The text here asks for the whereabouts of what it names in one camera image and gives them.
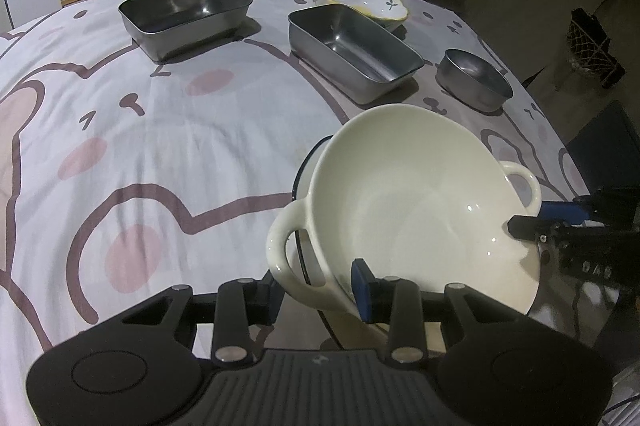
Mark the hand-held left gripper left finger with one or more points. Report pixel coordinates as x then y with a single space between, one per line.
265 303

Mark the dark blue object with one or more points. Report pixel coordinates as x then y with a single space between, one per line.
610 146

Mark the black net basket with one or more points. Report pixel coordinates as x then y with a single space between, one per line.
595 51

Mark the round steel bowl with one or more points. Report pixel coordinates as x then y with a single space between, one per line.
475 76

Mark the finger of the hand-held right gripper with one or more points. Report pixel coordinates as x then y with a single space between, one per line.
562 211
530 227

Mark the narrow rectangular steel container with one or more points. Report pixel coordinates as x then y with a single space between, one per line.
350 51

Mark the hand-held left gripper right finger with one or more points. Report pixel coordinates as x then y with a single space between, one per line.
361 291

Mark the bunny printed tablecloth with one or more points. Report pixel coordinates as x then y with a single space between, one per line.
150 146

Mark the wide rectangular steel container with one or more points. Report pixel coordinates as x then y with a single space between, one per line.
185 13

